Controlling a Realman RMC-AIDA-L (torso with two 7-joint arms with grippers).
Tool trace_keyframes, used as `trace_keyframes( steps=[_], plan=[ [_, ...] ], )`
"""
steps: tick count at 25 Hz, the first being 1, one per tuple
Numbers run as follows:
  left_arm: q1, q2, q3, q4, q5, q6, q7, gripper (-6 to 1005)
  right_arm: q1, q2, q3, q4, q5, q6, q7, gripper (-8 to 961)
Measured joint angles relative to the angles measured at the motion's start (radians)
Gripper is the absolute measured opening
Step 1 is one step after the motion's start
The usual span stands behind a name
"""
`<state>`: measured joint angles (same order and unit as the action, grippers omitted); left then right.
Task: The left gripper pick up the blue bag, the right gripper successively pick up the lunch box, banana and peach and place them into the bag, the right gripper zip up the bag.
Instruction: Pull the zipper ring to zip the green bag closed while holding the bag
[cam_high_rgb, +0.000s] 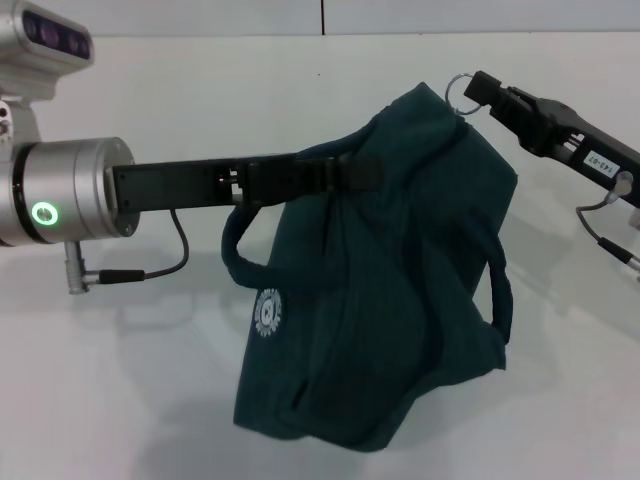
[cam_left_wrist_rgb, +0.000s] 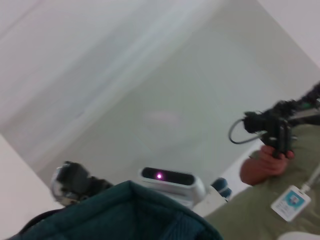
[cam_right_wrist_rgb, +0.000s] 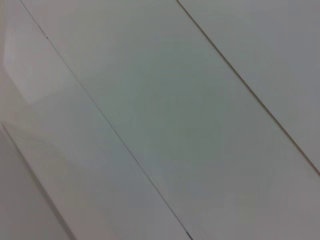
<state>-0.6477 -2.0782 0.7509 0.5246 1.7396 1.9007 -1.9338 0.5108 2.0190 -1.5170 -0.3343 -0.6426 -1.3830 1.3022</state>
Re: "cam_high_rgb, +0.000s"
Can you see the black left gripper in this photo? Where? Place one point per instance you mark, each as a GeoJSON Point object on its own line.
{"type": "Point", "coordinates": [170, 185]}

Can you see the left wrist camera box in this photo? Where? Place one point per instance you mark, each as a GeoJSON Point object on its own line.
{"type": "Point", "coordinates": [35, 55]}

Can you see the dark teal insulated lunch bag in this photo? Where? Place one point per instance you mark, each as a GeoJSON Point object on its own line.
{"type": "Point", "coordinates": [375, 300]}

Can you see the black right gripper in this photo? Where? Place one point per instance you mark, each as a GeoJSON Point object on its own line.
{"type": "Point", "coordinates": [585, 145]}

